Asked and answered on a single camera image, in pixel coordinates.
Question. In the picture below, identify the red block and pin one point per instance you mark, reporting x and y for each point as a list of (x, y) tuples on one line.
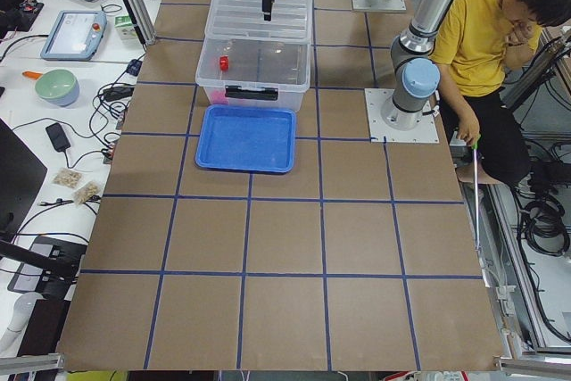
[(224, 63)]

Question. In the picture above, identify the clear plastic storage box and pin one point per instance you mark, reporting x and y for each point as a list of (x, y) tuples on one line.
[(255, 64)]

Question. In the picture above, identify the white bulb lamp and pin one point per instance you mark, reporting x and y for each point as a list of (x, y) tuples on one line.
[(22, 310)]

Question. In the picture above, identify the green reacher grabber stick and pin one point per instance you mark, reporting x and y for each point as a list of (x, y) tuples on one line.
[(476, 198)]

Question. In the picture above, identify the black phone on desk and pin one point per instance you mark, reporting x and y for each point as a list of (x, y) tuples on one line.
[(57, 137)]

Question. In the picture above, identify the person in yellow shirt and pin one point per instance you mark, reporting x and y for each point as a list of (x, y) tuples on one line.
[(477, 43)]

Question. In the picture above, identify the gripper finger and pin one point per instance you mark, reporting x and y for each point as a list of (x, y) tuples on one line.
[(267, 6)]

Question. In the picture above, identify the blue plastic tray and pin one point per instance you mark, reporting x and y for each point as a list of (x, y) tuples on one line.
[(247, 139)]

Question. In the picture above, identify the blue teach pendant near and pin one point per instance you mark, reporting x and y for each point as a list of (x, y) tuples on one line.
[(75, 36)]

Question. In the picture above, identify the snack bag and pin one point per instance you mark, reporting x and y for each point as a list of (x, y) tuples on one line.
[(68, 178), (89, 192)]

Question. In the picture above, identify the green bowl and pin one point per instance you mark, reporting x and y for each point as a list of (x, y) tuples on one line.
[(59, 87)]

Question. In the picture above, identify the green white carton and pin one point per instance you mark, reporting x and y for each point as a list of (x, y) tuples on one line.
[(125, 27)]

